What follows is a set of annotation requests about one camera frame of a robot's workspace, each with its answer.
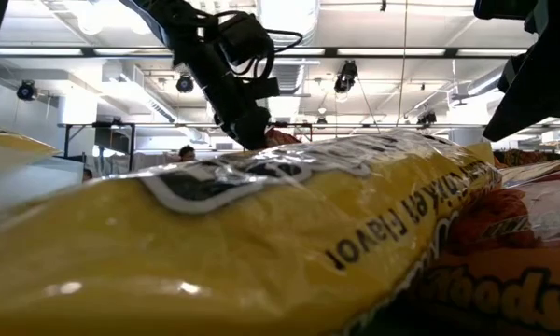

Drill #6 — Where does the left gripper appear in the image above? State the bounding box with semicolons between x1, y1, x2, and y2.
175;27;281;151

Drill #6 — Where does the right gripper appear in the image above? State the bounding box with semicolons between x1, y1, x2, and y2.
483;0;560;144

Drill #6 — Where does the red-edged Maruchan noodle pack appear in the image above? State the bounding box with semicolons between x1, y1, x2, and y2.
264;128;303;149

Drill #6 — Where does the yellow Maruchan noodle pack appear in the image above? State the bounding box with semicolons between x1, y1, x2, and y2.
0;129;503;336
0;124;61;186

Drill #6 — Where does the red noodle pack yellow lettering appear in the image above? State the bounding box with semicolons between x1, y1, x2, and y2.
344;156;560;336

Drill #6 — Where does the person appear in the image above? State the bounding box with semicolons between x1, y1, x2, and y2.
176;144;197;163

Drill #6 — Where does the black overhead light bar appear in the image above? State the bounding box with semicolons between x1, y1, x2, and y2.
0;45;529;61

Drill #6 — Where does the clear plastic bin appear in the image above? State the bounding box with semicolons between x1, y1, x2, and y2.
0;156;86;220

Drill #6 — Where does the distant black metal frame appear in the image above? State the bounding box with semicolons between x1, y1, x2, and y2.
268;119;315;142

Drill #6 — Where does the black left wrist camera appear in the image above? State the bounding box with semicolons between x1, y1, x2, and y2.
217;11;274;66

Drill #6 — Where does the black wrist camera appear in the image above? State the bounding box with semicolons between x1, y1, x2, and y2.
217;11;274;66
473;0;541;21

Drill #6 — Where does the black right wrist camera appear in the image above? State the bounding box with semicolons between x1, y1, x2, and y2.
473;0;541;21

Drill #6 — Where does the black overhead camera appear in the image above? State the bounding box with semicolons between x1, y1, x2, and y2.
333;59;359;94

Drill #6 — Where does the black vertical post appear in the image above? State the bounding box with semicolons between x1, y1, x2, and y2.
128;123;136;172

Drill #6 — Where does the silver ventilation duct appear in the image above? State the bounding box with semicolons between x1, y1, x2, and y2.
256;0;321;94

